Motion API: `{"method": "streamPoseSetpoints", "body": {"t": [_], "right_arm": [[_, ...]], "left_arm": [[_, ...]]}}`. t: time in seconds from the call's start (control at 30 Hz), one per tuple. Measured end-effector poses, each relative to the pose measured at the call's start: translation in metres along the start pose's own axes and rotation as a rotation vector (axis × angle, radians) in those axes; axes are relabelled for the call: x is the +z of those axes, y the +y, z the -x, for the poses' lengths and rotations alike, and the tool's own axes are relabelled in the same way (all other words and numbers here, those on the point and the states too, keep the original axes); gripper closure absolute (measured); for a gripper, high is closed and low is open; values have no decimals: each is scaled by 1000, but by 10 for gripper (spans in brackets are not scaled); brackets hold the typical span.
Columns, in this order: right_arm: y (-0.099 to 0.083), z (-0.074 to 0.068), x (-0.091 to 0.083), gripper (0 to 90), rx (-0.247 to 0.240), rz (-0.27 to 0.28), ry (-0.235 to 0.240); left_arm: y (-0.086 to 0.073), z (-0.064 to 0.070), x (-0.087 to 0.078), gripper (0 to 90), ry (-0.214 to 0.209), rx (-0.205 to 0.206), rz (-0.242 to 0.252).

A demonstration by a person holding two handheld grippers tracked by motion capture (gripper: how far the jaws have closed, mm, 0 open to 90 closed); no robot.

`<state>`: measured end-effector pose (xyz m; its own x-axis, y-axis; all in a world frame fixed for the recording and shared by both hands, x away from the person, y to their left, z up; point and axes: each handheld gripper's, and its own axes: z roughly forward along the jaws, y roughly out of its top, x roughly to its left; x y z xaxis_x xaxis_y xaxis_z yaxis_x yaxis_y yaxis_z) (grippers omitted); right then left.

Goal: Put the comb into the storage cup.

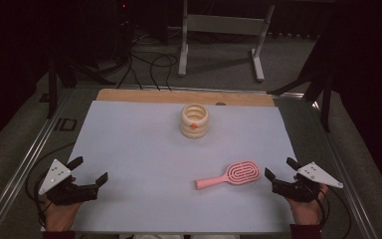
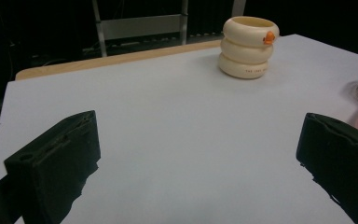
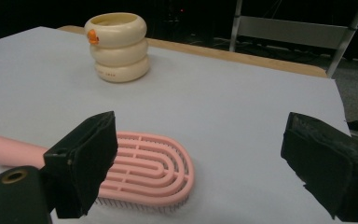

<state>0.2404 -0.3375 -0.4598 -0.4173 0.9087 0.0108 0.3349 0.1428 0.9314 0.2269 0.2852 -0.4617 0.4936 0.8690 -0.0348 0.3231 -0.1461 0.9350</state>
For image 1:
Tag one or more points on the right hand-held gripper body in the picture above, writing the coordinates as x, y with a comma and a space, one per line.
318, 174

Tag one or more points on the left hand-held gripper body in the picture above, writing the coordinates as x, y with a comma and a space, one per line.
54, 176

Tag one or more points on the pink hairbrush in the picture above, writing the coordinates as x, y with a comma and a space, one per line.
212, 182

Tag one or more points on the cream ribbed cup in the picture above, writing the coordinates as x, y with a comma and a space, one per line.
194, 132

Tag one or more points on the person's right hand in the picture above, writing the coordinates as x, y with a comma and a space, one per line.
306, 212

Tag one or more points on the person's left hand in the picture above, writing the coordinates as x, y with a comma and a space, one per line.
59, 215

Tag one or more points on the black tripod stand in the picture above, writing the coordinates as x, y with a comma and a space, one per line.
325, 99
52, 89

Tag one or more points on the black equipment rack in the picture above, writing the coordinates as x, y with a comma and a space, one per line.
119, 30

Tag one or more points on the aluminium floor rail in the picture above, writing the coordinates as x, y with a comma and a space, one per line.
23, 169
212, 90
344, 179

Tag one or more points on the white metal desk frame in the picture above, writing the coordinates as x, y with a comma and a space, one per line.
225, 25

